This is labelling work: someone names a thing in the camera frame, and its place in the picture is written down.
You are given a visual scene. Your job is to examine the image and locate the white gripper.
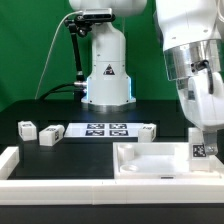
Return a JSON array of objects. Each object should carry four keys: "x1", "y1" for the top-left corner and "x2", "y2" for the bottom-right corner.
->
[{"x1": 178, "y1": 72, "x2": 224, "y2": 155}]

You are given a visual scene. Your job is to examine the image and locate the white square tabletop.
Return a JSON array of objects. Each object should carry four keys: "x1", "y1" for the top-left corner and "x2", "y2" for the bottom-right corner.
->
[{"x1": 113, "y1": 142, "x2": 224, "y2": 179}]

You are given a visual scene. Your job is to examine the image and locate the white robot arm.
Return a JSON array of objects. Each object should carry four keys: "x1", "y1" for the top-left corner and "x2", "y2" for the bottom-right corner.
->
[{"x1": 69, "y1": 0, "x2": 224, "y2": 155}]

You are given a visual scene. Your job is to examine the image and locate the white U-shaped fence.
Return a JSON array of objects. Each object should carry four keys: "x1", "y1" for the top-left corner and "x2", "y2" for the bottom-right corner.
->
[{"x1": 0, "y1": 147, "x2": 224, "y2": 205}]

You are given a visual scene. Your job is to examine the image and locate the white fiducial marker sheet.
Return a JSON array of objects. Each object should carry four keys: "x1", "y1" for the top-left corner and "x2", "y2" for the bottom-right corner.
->
[{"x1": 64, "y1": 123, "x2": 143, "y2": 138}]

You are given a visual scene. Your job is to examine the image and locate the black cables at base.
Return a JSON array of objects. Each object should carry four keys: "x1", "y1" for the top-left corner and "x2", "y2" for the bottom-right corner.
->
[{"x1": 34, "y1": 82, "x2": 88, "y2": 101}]

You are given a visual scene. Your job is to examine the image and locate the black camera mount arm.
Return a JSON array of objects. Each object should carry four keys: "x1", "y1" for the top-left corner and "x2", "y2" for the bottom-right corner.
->
[{"x1": 64, "y1": 14, "x2": 116, "y2": 88}]

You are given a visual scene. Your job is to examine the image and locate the white cable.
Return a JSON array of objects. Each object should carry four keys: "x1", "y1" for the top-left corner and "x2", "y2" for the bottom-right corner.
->
[{"x1": 34, "y1": 10, "x2": 84, "y2": 100}]

